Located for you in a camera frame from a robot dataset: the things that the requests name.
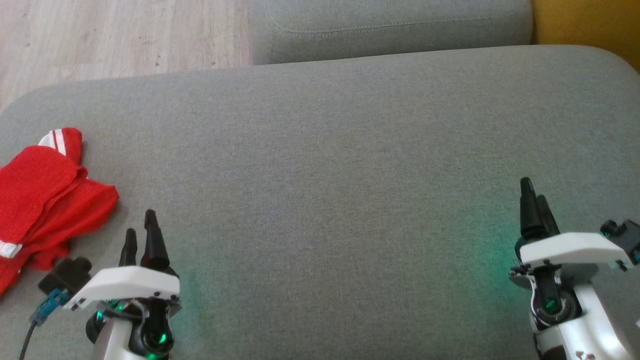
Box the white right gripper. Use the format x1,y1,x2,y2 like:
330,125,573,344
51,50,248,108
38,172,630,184
509,177,634,291

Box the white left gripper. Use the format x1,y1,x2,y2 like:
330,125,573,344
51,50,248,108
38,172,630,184
62,209,181,314

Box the red white striped garment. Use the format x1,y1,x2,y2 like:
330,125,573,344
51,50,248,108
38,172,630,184
0,127,120,297

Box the yellow cushion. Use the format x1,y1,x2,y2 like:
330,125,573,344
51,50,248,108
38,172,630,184
530,0,640,73

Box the grey sofa back cushion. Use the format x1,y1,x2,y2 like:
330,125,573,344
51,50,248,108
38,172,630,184
249,0,534,66

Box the left blue-plug camera cable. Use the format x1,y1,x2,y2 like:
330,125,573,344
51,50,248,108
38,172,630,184
19,288,71,360

